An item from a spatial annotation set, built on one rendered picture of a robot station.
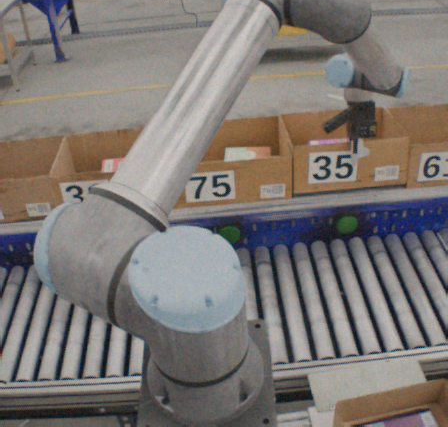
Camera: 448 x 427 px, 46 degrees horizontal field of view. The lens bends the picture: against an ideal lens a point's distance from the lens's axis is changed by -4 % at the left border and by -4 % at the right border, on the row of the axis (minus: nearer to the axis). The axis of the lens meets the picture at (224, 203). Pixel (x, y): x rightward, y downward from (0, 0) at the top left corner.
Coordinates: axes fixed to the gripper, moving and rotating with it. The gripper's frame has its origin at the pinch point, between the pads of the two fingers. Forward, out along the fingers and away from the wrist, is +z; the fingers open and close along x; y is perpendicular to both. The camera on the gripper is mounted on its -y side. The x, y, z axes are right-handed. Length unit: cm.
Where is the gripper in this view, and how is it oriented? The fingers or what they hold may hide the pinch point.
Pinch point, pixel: (351, 161)
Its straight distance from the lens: 181.5
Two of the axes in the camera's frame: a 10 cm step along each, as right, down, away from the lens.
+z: 0.8, 9.3, 3.7
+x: -0.3, -3.6, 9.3
